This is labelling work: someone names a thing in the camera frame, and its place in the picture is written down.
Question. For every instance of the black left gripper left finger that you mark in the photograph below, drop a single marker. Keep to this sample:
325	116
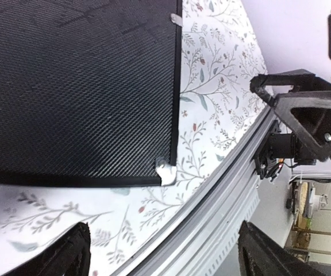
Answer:
68	255

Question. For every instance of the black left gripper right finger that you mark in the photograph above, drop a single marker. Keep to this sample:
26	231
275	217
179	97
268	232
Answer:
258	254

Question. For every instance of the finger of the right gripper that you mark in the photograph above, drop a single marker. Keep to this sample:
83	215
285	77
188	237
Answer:
280	79
307	114

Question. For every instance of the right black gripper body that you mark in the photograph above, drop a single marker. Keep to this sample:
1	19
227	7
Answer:
310	86

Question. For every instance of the black poker case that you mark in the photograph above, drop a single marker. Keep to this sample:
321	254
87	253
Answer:
89	93

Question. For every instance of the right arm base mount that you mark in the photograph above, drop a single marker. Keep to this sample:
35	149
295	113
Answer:
275	148

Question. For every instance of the aluminium front rail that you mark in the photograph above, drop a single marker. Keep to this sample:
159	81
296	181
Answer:
200	236

